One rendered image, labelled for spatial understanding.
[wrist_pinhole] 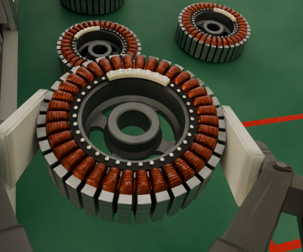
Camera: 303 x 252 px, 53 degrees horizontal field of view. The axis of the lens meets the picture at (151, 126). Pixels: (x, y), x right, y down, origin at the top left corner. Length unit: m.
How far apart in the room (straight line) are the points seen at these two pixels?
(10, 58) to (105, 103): 0.29
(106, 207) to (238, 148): 0.07
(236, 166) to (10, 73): 0.35
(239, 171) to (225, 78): 0.31
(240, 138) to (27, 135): 0.11
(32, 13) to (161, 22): 0.21
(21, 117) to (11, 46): 0.34
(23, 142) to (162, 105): 0.09
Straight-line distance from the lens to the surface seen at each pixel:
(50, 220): 0.33
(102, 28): 0.45
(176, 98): 0.20
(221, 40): 0.47
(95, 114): 0.21
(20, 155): 0.17
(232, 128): 0.17
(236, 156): 0.16
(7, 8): 0.50
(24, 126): 0.17
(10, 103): 0.42
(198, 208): 0.34
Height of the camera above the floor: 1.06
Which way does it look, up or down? 54 degrees down
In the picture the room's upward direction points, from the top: 10 degrees clockwise
